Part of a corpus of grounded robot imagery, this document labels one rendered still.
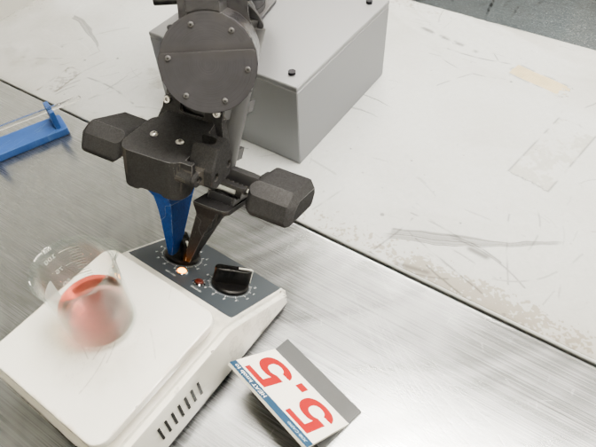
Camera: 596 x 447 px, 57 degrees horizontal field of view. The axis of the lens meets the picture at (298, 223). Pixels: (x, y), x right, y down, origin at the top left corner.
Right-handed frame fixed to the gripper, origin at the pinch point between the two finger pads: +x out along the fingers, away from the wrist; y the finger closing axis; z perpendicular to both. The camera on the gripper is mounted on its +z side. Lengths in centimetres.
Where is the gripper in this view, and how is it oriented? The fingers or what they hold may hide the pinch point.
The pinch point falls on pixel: (188, 222)
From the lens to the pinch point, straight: 47.3
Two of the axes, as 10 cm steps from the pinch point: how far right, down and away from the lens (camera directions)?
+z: -3.1, 3.2, -9.0
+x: -2.5, 8.8, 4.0
